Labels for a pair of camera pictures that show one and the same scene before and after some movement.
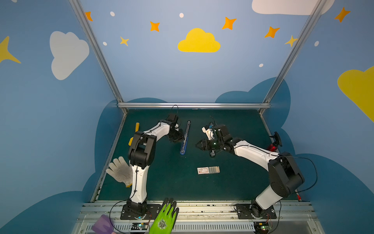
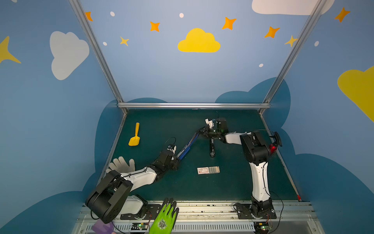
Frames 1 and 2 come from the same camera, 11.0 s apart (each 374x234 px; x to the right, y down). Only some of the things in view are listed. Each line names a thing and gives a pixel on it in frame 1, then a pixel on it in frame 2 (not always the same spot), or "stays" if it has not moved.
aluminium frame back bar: [192, 105] stays
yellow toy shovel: [137, 129] stays
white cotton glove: [121, 171] stays
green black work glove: [165, 220] stays
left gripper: [177, 135] → [174, 158]
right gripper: [210, 143] → [212, 136]
